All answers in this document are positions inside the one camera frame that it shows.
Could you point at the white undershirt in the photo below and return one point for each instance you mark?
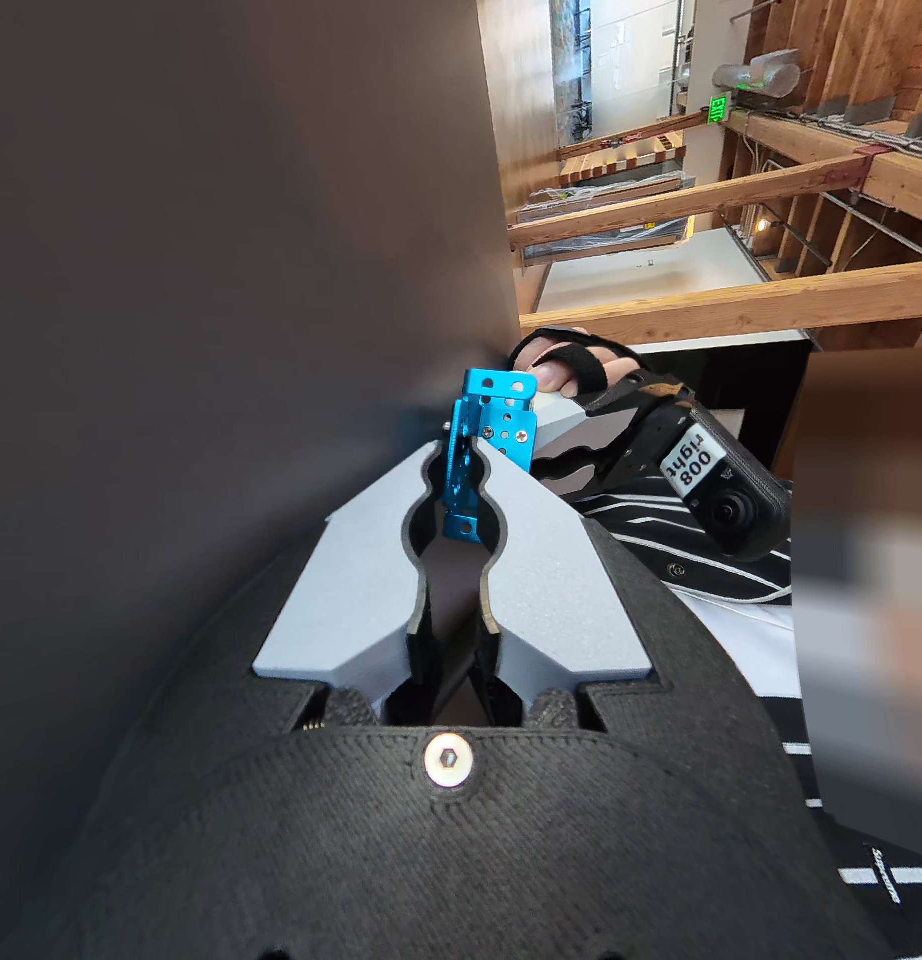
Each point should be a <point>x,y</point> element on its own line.
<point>746,637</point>

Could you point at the black white-edged cabinet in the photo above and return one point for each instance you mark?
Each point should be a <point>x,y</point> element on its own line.
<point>731,375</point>

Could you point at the black white-striped shirt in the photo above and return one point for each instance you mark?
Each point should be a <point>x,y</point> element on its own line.
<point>656,555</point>

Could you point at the blue metal bracket assembly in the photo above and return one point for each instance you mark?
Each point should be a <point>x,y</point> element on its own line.
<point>480,405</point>

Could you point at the person's right hand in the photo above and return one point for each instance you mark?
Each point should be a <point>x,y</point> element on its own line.
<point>551,375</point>

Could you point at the wooden ceiling beam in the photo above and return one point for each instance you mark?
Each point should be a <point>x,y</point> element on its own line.
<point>731,304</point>
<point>693,199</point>

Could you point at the dark brown desk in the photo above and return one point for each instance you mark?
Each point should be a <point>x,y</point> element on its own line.
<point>206,300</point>

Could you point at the silver air duct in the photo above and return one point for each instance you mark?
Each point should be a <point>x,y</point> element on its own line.
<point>757,73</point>

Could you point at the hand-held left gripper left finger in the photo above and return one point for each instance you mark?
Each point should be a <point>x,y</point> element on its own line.
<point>341,585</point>

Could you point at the green exit sign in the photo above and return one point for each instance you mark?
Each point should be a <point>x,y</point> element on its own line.
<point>717,110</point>

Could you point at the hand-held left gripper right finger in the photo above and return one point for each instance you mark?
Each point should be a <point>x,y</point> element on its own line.
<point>558,592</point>

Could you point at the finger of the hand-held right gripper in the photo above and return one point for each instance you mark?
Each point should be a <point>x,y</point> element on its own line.
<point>557,420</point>
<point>581,484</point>

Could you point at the glass window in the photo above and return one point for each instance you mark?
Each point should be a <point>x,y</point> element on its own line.
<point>618,60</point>

